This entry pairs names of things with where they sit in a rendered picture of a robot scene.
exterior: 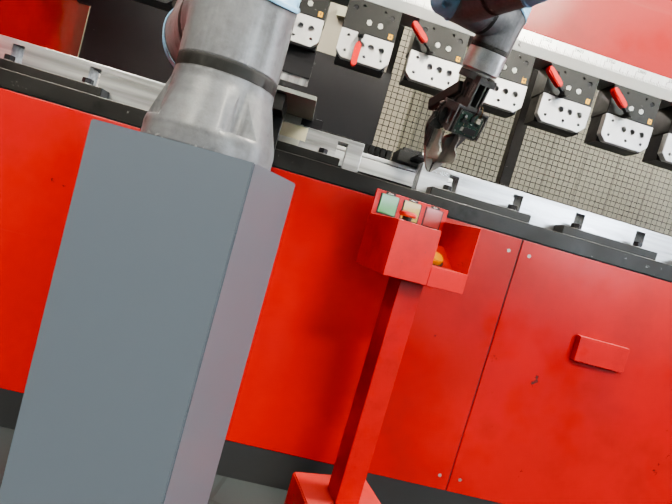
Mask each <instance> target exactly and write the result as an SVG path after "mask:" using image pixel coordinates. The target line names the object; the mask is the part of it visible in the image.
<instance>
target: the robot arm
mask: <svg viewBox="0 0 672 504"><path fill-rule="evenodd" d="M300 1H301V0H177V2H176V4H175V6H174V8H173V9H172V10H171V11H170V12H169V13H168V14H167V16H166V18H165V21H164V24H163V32H162V42H163V47H164V51H165V53H166V56H167V58H168V60H169V61H170V63H171V65H172V66H173V67H174V70H173V73H172V75H171V77H170V78H169V80H168V81H167V83H166V84H165V86H164V87H163V89H162V90H161V92H160V93H159V95H158V96H157V98H156V99H155V101H154V102H153V104H152V106H151V107H150V109H149V110H148V112H147V113H146V115H145V117H144V119H143V123H142V127H141V131H140V132H144V133H147V134H151V135H155V136H158V137H162V138H166V139H169V140H173V141H177V142H180V143H184V144H187V145H191V146H195V147H198V148H202V149H206V150H209V151H213V152H217V153H220V154H224V155H228V156H231V157H235V158H239V159H242V160H246V161H249V162H253V163H256V164H258V165H260V166H262V167H263V168H265V169H267V170H269V171H271V167H272V163H273V160H274V140H273V116H272V107H273V103H274V99H275V95H276V91H277V88H278V84H279V80H280V76H281V73H282V69H283V65H284V62H285V58H286V54H287V50H288V47H289V43H290V39H291V36H292V32H293V28H294V25H295V21H296V17H297V14H299V13H300V9H299V5H300ZM545 1H547V0H430V5H431V8H432V10H433V11H434V12H435V13H436V14H438V15H440V16H442V17H443V18H444V19H445V20H446V21H451V22H453V23H455V24H457V25H459V26H460V27H462V28H464V29H466V30H468V31H470V32H472V33H474V34H475V36H474V38H473V40H472V42H471V44H470V46H469V49H468V51H467V53H466V55H465V57H464V59H463V62H462V65H463V66H464V67H461V69H460V71H459V74H461V75H463V76H465V77H466V78H465V80H464V82H463V81H458V82H456V83H455V84H453V85H451V86H450V87H448V88H446V89H445V90H443V91H441V92H440V93H438V94H436V95H435V96H433V97H431V98H430V99H429V102H428V109H430V110H433V112H432V115H431V116H430V118H429V119H428V121H427V123H426V127H425V134H424V163H425V168H426V171H428V172H432V171H434V170H436V169H437V168H439V167H440V166H441V165H442V164H443V163H448V164H452V163H453V162H454V161H455V159H456V157H457V155H456V151H455V149H456V147H458V146H459V145H460V144H461V143H462V142H463V141H464V140H465V139H466V138H467V139H469V140H472V141H474V140H475V141H477V140H478V138H479V136H480V134H481V132H482V130H483V128H484V127H485V125H486V123H487V121H488V119H489V117H490V116H488V115H486V114H484V113H483V112H484V108H483V107H482V105H483V103H484V101H485V99H486V97H487V95H488V93H489V91H490V89H492V90H494V89H495V87H496V85H497V83H495V81H494V80H493V79H497V78H498V76H499V74H500V72H501V70H502V69H503V68H504V64H505V62H506V60H507V58H508V56H509V54H510V52H511V50H512V48H513V46H514V44H515V42H516V40H517V38H518V36H519V34H520V32H521V30H522V28H523V26H524V25H525V24H526V22H527V19H528V16H529V14H530V12H531V9H532V7H533V6H535V5H537V4H540V3H543V2H545ZM481 107H482V111H481V110H480V109H481ZM440 128H443V129H445V130H447V131H449V132H451V134H447V135H445V136H444V135H443V133H444V130H443V129H440ZM441 141H442V145H440V142H441Z"/></svg>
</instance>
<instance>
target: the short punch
mask: <svg viewBox="0 0 672 504"><path fill-rule="evenodd" d="M315 57H316V53H315V52H311V51H308V50H305V49H302V48H299V47H296V46H293V45H289V47H288V50H287V54H286V58H285V62H284V65H283V69H282V73H281V76H280V79H282V80H285V81H288V82H292V83H295V84H298V85H301V86H304V87H307V86H308V82H309V79H310V75H311V72H312V68H313V64H314V61H315Z"/></svg>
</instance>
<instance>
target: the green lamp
mask: <svg viewBox="0 0 672 504"><path fill-rule="evenodd" d="M398 201H399V198H397V197H394V196H391V195H388V194H385V193H382V197H381V200H380V204H379V207H378V212H381V213H384V214H388V215H391V216H394V215H395V211H396V208H397V204H398Z"/></svg>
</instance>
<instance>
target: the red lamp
mask: <svg viewBox="0 0 672 504"><path fill-rule="evenodd" d="M442 214H443V212H442V211H439V210H436V209H432V208H429V207H427V210H426V213H425V217H424V220H423V224H422V225H424V226H428V227H431V228H434V229H438V227H439V224H440V220H441V217H442Z"/></svg>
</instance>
